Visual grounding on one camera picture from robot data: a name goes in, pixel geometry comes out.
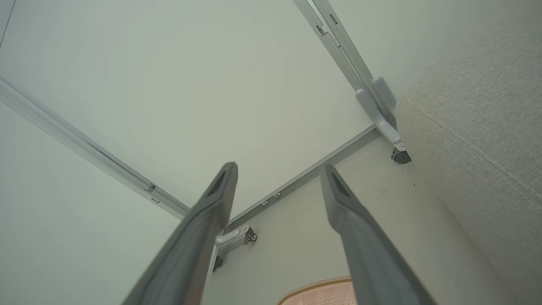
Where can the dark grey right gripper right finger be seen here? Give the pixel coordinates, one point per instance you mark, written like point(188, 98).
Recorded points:
point(372, 262)

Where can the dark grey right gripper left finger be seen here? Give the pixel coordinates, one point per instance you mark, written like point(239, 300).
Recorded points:
point(190, 245)

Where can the light grey fabric sofa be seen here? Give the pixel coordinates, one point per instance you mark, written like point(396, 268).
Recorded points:
point(478, 148)

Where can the pink rug with beige border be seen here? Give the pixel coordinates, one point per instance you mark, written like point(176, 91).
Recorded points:
point(322, 294)

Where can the black caster wheel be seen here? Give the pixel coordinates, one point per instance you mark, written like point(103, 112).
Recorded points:
point(400, 156)
point(252, 236)

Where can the grey partition bottom rail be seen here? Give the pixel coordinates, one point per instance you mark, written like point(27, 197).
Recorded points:
point(305, 173)

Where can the grey partition post curved foot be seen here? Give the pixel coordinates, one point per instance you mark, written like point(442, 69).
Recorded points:
point(84, 146)

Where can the grey partition post with foot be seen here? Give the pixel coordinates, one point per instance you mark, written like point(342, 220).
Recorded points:
point(372, 112)
point(383, 93)

